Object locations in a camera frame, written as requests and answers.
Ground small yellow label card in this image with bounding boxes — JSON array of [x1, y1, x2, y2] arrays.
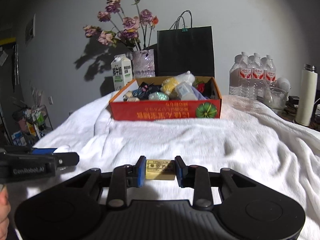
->
[[145, 159, 176, 180]]

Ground cream square box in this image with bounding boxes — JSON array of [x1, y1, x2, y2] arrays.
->
[[127, 97, 140, 102]]

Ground translucent white plastic container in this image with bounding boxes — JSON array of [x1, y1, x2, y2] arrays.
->
[[175, 82, 197, 101]]

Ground red artificial rose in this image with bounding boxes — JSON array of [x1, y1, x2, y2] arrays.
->
[[194, 79, 212, 96]]

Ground braided grey cable bundle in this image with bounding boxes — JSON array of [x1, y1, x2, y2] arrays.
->
[[137, 81, 162, 100]]

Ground yellow plush toy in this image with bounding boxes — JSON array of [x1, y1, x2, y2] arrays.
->
[[161, 77, 179, 96]]

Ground person's left hand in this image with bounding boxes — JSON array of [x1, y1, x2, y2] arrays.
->
[[0, 186, 11, 239]]

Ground red orange cardboard box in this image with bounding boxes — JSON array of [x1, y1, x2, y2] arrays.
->
[[109, 76, 222, 121]]

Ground white fluffy blanket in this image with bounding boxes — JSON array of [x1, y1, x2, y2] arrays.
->
[[8, 95, 319, 239]]

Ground white green milk carton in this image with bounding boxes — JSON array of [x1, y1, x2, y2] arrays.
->
[[111, 54, 133, 90]]

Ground pack of water bottles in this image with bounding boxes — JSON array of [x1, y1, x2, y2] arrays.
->
[[229, 51, 277, 99]]

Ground frosted glass flower vase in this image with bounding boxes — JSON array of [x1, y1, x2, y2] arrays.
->
[[132, 49, 155, 79]]

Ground black paper shopping bag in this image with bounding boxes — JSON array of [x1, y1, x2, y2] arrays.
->
[[155, 10, 215, 77]]

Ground white thermos bottle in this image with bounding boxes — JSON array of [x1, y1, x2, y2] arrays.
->
[[295, 64, 318, 126]]

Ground dried pink purple flowers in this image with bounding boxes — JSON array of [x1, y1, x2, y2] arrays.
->
[[83, 0, 159, 51]]

